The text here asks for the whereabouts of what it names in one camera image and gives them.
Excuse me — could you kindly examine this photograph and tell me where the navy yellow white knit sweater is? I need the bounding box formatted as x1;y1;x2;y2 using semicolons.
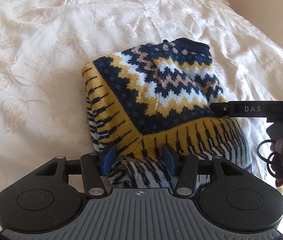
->
81;38;253;189

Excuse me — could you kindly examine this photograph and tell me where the cream floral bedspread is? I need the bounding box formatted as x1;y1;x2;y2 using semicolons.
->
0;0;283;192

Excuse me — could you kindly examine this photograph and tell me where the black cable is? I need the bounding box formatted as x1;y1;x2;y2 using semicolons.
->
256;139;282;181

